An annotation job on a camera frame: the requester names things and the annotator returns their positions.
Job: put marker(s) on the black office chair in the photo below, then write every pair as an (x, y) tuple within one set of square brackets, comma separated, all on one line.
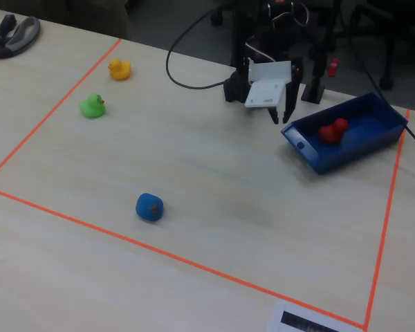
[(386, 83)]

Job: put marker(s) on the red rubber duck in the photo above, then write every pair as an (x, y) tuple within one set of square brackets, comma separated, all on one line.
[(330, 135)]

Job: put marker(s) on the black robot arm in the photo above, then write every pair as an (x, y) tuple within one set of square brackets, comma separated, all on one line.
[(240, 41)]

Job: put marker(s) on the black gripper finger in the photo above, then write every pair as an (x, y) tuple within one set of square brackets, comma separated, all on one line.
[(290, 103), (275, 115)]

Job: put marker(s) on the black clamp stand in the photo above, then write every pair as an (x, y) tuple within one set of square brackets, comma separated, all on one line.
[(314, 91)]

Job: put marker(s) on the orange tape strip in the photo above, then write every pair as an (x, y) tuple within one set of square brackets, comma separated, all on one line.
[(55, 108), (388, 207), (193, 264)]

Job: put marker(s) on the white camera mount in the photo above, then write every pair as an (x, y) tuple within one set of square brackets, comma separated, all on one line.
[(266, 93)]

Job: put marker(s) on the blue plastic box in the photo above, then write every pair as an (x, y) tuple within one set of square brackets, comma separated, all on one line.
[(366, 138)]

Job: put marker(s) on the white paper with black bar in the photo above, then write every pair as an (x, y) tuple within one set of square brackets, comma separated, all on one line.
[(276, 311)]

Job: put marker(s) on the blue rubber duck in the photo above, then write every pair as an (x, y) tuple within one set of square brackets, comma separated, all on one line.
[(147, 204)]

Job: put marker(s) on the green rubber duck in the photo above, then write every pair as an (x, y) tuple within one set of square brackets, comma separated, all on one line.
[(91, 109)]

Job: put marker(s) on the yellow rubber duck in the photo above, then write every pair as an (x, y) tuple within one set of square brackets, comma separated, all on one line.
[(119, 71)]

